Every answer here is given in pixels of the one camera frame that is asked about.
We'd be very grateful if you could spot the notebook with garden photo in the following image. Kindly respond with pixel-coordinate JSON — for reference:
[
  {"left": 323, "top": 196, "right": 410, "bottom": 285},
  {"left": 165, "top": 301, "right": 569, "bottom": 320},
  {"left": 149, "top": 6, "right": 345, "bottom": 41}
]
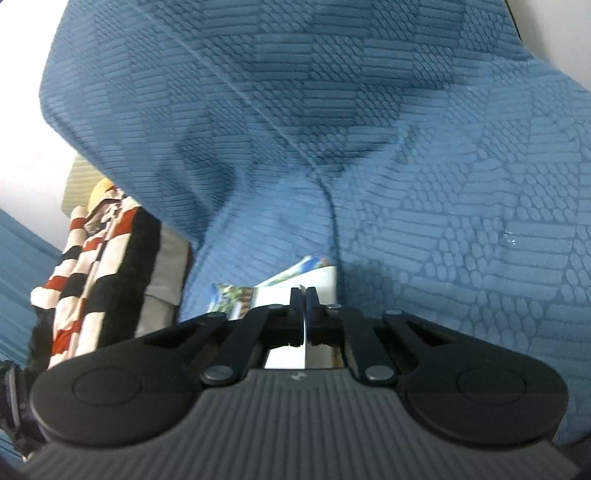
[{"left": 206, "top": 254, "right": 339, "bottom": 322}]

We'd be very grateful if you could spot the notebook with building photo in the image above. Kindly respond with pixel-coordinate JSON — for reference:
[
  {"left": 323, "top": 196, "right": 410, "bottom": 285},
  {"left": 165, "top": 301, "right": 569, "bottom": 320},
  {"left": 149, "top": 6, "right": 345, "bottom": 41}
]
[{"left": 256, "top": 266, "right": 338, "bottom": 370}]

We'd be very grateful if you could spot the striped orange black white cloth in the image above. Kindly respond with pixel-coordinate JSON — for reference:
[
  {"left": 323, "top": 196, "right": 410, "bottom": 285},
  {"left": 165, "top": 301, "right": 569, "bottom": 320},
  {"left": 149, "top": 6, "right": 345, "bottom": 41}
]
[{"left": 27, "top": 178, "right": 191, "bottom": 373}]

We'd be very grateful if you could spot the blue textured chair cover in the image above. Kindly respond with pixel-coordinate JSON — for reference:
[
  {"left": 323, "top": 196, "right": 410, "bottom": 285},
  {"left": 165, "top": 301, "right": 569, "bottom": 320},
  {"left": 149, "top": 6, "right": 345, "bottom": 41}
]
[{"left": 40, "top": 1, "right": 590, "bottom": 444}]

